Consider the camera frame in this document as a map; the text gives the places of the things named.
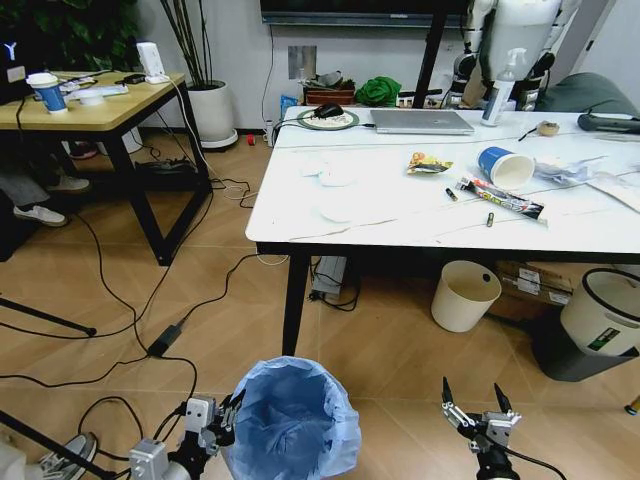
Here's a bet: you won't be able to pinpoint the white upright device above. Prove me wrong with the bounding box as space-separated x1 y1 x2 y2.
135 41 166 86

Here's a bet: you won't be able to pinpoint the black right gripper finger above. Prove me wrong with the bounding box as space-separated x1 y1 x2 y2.
493 382 525 432
439 376 477 441

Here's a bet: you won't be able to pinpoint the silver laptop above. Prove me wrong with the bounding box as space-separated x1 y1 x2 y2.
369 108 477 136

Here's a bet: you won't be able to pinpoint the tall stemmed plant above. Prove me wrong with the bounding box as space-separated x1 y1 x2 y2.
158 0 217 92

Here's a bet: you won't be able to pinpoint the black screen stand leg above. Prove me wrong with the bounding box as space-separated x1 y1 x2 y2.
411 0 450 109

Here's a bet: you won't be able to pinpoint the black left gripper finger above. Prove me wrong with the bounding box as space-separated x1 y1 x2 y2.
217 388 247 427

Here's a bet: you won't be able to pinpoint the black box with white logo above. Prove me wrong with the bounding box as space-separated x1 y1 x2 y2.
0 36 32 107

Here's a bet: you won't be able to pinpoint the brown box with clutter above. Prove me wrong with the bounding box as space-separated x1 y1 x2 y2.
298 71 358 108

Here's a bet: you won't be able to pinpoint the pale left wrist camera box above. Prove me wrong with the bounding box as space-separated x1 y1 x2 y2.
184 395 217 434

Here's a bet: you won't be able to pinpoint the grey sneaker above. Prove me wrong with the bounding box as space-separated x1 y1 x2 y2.
38 431 100 480

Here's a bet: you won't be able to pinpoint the round mouse pad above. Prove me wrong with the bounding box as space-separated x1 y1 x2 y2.
295 108 363 133

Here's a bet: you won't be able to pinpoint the grey power strip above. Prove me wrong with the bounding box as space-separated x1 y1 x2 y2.
310 255 349 302

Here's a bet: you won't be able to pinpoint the person's white shoe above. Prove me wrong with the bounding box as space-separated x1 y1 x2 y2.
46 174 92 195
12 204 69 229

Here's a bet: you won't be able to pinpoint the wooden side table black frame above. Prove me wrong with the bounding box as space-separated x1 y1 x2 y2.
0 69 217 267

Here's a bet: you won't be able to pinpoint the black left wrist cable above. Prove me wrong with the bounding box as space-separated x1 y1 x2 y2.
78 396 197 480

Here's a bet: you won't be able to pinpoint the green leafy plant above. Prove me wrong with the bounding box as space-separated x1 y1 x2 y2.
0 0 142 74

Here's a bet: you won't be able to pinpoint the yellow snack packet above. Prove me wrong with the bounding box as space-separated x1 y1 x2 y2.
405 150 456 177

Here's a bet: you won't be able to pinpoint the metal wall plate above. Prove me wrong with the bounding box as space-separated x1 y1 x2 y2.
287 44 319 80

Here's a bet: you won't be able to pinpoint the black computer mouse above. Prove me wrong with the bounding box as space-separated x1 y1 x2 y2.
313 101 346 121

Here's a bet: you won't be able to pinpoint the crumpled clear plastic wrap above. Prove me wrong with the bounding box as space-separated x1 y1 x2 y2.
531 153 610 187

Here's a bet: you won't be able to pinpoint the white table with black legs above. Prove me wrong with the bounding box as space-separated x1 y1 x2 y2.
244 104 640 359

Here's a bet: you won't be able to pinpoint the trash bin with blue bag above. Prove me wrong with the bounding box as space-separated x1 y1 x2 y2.
222 355 362 480

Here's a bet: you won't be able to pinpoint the blue paper cup without lid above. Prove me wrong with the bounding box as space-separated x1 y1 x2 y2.
475 145 537 191

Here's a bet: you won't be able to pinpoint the long black snack wrapper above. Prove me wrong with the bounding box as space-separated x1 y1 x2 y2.
458 175 548 222

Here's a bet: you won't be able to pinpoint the white humanoid robot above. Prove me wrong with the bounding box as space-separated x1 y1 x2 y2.
448 0 572 110

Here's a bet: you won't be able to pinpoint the clear spray bottle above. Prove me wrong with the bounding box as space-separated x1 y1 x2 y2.
480 47 529 128

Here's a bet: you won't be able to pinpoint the blue coffee cup white lid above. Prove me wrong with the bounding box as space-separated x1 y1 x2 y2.
25 71 69 116

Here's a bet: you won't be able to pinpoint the grey green chair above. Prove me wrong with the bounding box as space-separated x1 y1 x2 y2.
541 71 640 120

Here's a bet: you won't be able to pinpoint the white paper sheets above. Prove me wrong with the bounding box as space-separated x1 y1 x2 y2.
583 168 640 217

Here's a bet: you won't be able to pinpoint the black wall screen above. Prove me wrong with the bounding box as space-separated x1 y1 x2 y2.
259 0 472 27

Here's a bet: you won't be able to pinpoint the black power adapter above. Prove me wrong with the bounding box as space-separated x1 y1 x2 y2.
145 323 186 358

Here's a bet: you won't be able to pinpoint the black floor tray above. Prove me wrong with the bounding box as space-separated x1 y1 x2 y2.
133 158 212 195

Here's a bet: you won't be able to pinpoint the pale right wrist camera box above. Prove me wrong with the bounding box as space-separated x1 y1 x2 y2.
482 411 516 445

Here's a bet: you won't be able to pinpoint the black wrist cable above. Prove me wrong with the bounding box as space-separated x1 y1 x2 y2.
78 396 197 480
503 448 569 480

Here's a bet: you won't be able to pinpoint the green cloth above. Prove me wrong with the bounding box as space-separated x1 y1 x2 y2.
354 75 403 108

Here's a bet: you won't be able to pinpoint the black tripod leg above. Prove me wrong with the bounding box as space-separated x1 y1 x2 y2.
0 409 117 480
0 296 99 338

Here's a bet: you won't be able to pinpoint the person's leg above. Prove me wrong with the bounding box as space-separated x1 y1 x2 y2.
0 168 52 212

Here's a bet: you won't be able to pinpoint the brown cardboard box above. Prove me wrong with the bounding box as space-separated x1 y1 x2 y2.
486 259 590 322

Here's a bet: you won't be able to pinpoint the white plant pot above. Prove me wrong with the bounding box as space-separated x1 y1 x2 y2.
186 79 240 149

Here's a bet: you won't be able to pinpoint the cream round wastebasket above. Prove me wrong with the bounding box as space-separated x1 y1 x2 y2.
430 259 503 334

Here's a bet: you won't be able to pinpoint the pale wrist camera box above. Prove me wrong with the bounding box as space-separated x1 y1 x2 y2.
482 411 516 445
184 395 217 434

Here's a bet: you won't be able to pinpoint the black long handheld device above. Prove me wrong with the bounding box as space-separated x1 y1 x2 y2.
576 113 640 135

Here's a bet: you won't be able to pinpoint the black floor cable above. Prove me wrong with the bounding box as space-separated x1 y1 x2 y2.
178 252 292 327
73 211 151 354
0 356 199 402

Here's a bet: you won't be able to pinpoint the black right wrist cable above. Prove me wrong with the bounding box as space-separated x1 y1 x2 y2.
503 448 569 480

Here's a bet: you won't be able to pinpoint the white and grey trash can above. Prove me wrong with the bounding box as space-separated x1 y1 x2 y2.
531 268 640 384

